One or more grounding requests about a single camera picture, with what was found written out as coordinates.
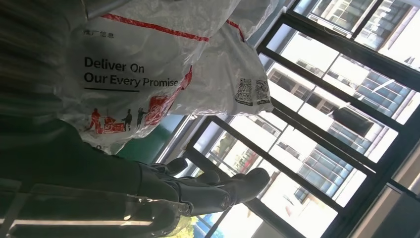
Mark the green conveyor belt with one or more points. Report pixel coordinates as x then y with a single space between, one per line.
147 141

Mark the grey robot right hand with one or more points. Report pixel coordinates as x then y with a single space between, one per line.
82 170

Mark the black window frame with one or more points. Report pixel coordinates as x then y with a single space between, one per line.
328 88

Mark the silver conveyor frame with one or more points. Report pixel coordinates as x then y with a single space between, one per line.
178 138

